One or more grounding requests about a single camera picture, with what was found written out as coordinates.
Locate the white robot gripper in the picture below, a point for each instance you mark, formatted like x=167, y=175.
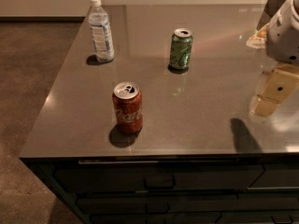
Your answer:
x=284, y=37

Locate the clear plastic water bottle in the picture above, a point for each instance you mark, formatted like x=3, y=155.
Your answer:
x=99, y=23

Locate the snack bag on counter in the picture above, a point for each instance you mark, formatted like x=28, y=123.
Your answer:
x=257, y=41

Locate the dark box with snacks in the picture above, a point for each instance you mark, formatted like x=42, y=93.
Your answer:
x=270, y=9

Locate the green soda can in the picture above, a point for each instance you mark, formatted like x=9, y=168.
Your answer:
x=181, y=47

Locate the red Coca-Cola can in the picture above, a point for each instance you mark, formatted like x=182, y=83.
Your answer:
x=127, y=101

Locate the dark drawer cabinet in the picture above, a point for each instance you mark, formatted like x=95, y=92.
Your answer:
x=175, y=191

